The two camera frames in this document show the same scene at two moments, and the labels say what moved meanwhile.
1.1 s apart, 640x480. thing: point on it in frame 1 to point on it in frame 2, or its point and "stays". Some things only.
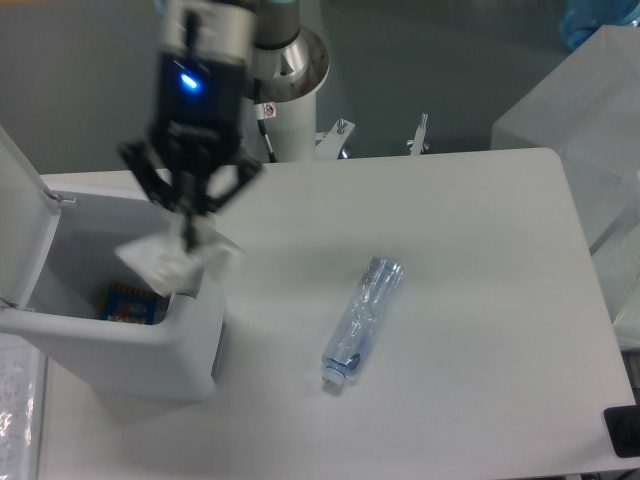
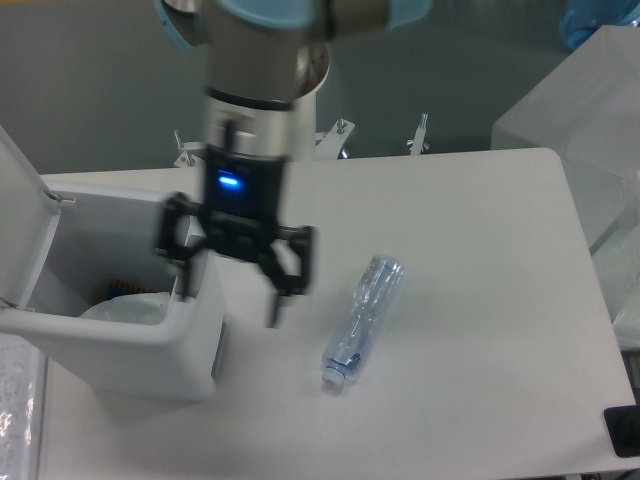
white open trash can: [59, 237] stays
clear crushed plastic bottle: [360, 319] stays
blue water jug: [580, 19] stays
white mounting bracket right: [332, 141] stays
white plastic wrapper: [164, 262] to [149, 308]
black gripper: [197, 124] to [243, 200]
